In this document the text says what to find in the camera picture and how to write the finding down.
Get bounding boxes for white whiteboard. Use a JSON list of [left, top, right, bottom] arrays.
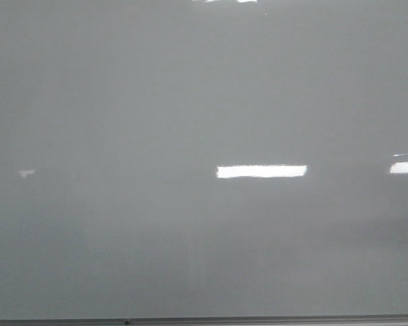
[[0, 1, 408, 319]]

